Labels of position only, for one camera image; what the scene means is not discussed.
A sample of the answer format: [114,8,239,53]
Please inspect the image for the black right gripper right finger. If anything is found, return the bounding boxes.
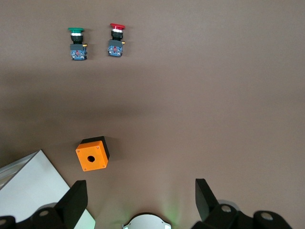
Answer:
[191,178,295,229]

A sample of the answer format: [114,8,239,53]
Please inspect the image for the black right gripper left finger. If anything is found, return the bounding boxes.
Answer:
[0,179,89,229]

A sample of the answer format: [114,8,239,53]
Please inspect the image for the white drawer cabinet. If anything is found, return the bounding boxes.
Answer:
[0,149,96,229]

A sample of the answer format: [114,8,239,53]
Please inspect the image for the green push button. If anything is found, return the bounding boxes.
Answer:
[67,27,89,61]

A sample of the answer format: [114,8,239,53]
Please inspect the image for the red push button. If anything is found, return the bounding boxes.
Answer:
[107,22,126,58]

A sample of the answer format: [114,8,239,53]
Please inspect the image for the orange button enclosure box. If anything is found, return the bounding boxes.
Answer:
[75,135,111,172]

